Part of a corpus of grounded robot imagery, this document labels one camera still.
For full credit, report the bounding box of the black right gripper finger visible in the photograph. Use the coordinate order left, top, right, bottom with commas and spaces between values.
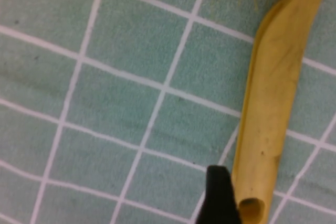
196, 165, 242, 224

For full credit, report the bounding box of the yellow hand brush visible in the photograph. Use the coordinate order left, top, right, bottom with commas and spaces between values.
191, 0, 336, 224

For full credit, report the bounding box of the green checked tablecloth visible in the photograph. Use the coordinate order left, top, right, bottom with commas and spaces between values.
0, 0, 336, 224

